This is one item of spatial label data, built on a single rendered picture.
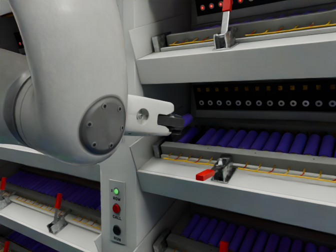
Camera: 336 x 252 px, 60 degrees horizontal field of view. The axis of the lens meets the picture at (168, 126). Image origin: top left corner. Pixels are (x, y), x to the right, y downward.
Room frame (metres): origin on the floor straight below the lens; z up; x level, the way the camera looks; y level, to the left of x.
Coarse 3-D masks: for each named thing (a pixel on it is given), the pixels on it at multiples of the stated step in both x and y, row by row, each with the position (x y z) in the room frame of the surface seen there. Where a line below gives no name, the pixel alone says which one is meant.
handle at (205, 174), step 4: (220, 160) 0.43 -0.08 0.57; (220, 164) 0.44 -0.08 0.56; (212, 168) 0.42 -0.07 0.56; (216, 168) 0.42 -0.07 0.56; (220, 168) 0.43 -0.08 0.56; (200, 172) 0.39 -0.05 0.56; (204, 172) 0.39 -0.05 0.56; (208, 172) 0.39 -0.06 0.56; (212, 172) 0.40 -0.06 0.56; (196, 176) 0.38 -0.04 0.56; (200, 176) 0.38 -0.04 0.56; (204, 176) 0.38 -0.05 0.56; (208, 176) 0.39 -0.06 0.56; (200, 180) 0.38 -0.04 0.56
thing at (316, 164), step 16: (176, 144) 0.53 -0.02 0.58; (192, 144) 0.52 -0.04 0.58; (176, 160) 0.51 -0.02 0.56; (240, 160) 0.46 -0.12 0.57; (256, 160) 0.44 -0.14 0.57; (272, 160) 0.43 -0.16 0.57; (288, 160) 0.41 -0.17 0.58; (304, 160) 0.40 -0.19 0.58; (320, 160) 0.40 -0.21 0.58; (304, 176) 0.39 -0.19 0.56
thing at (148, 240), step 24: (168, 216) 0.60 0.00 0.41; (192, 216) 0.61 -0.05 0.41; (216, 216) 0.59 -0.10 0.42; (240, 216) 0.57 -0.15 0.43; (144, 240) 0.53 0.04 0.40; (168, 240) 0.55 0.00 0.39; (192, 240) 0.54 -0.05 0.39; (216, 240) 0.54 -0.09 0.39; (240, 240) 0.53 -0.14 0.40; (264, 240) 0.51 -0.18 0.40; (288, 240) 0.50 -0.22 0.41; (312, 240) 0.49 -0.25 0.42
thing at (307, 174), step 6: (162, 156) 0.54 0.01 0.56; (174, 156) 0.53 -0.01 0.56; (180, 156) 0.52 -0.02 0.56; (204, 162) 0.49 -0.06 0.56; (210, 162) 0.48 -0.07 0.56; (246, 168) 0.45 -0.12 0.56; (252, 168) 0.44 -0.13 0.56; (264, 168) 0.43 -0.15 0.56; (270, 168) 0.43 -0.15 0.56; (276, 168) 0.43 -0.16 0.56; (294, 174) 0.41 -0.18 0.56; (300, 174) 0.41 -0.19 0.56; (306, 174) 0.40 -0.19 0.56; (312, 174) 0.40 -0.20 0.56; (318, 174) 0.39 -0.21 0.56; (324, 174) 0.39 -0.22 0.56
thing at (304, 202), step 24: (312, 120) 0.51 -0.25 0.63; (144, 144) 0.53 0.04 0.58; (144, 168) 0.52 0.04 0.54; (168, 168) 0.50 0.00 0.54; (192, 168) 0.49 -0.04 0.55; (168, 192) 0.49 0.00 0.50; (192, 192) 0.46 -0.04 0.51; (216, 192) 0.43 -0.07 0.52; (240, 192) 0.41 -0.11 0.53; (264, 192) 0.39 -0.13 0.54; (288, 192) 0.38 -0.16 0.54; (312, 192) 0.37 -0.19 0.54; (264, 216) 0.40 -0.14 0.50; (288, 216) 0.38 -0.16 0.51; (312, 216) 0.36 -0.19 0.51
